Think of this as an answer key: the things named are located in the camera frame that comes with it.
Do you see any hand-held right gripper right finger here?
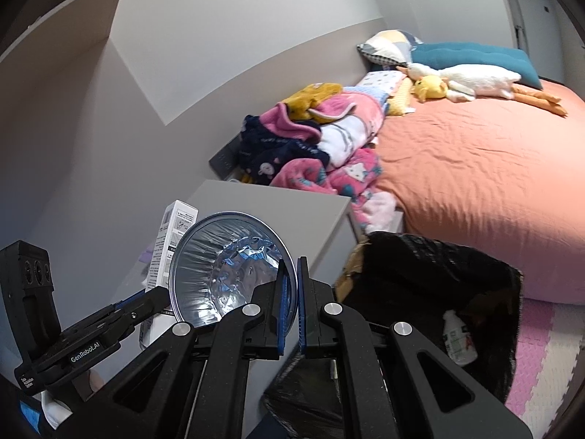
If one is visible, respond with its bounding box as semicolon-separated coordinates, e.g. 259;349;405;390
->
297;256;533;439

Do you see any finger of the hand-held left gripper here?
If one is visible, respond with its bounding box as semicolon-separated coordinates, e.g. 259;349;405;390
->
107;286;172;329

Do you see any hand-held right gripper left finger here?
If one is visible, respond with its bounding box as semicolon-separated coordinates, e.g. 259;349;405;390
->
52;258;298;439

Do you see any foil-lined yellow paper cup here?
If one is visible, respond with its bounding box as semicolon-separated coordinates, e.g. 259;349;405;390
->
168;211;297;330

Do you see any white grey carton box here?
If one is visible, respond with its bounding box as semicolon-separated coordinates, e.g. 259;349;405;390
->
137;200;199;353

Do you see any black trash bag bin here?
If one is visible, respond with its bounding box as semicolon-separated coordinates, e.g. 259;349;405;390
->
263;231;524;439

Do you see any white green-label plastic bottle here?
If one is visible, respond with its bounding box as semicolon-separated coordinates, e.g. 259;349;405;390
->
441;309;478;367

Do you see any purple cloth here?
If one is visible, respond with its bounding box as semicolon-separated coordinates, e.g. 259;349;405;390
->
137;244;161;266

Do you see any brown cardboard box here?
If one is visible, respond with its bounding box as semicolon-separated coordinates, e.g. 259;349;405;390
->
333;238;371;303

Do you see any light pink cloth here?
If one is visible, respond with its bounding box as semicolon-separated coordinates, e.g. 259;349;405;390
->
361;191;405;234

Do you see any pink cat print blanket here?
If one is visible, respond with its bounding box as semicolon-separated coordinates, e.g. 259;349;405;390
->
269;149;385;234

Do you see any pink fleece garment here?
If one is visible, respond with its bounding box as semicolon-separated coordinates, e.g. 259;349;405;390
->
260;101;323;142

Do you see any pink white striped blanket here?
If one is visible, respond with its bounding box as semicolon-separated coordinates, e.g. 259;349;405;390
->
315;94;385;168

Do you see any yellow garment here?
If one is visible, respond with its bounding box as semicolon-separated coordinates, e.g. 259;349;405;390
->
281;83;343;120

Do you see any orange bed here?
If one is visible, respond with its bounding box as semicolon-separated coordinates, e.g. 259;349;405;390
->
375;78;585;305

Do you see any yellow dotted pillow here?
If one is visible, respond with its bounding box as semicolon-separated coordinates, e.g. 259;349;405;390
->
386;78;416;117

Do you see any white dotted pillow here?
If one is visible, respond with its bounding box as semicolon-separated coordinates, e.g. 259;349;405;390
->
354;71;405;101

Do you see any pink white foam floor mat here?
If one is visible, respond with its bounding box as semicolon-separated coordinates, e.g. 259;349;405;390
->
503;299;585;439

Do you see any yellow duck plush toy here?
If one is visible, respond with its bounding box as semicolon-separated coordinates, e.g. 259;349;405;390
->
414;75;448;104

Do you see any patchwork checkered pillow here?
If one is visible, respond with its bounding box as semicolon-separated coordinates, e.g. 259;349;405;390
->
357;30;423;67

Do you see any white goose plush toy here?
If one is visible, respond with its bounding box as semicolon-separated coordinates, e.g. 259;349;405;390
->
397;63;567;117

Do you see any teal pillow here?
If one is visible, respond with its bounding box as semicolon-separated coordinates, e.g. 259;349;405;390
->
411;42;544;90

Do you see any grey door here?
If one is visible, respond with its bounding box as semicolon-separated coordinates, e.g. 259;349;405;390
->
500;0;574;53

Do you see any black wall socket panel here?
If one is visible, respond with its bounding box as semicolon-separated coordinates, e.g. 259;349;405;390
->
209;132;245;179

